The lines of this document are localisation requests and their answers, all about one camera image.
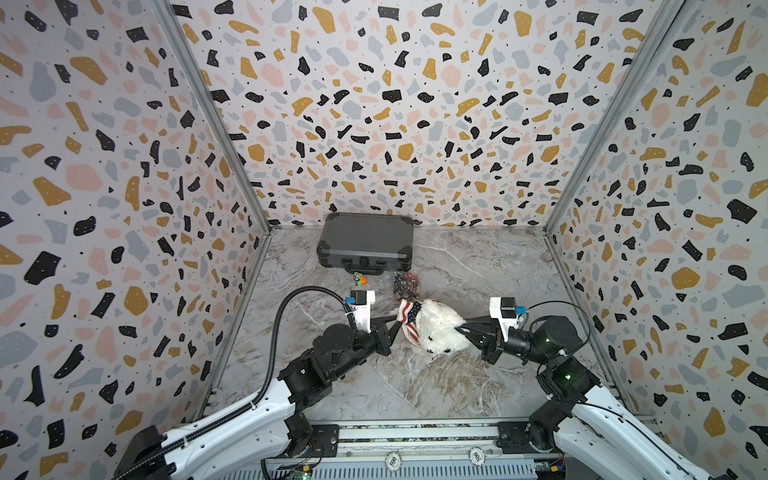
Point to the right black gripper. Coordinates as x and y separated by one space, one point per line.
488 339

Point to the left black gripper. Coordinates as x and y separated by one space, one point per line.
386 337

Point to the red white striped knit sweater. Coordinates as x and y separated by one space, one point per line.
407 314

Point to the white teddy bear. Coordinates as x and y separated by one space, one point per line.
437 328

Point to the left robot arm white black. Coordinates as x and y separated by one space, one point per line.
265 426

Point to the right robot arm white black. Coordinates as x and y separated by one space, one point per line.
581 417

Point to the bag of toy bricks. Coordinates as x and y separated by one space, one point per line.
406 286

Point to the small green orange toy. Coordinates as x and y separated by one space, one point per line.
360 279

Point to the dark grey hard case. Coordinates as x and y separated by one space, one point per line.
370 244

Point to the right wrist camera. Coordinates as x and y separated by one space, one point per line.
508 314

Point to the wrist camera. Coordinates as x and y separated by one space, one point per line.
361 302
508 314

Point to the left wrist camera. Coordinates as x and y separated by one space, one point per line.
361 302

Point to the aluminium mounting rail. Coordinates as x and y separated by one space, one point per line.
438 449

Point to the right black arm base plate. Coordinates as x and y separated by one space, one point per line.
520 437

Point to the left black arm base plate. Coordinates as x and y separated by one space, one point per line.
323 441

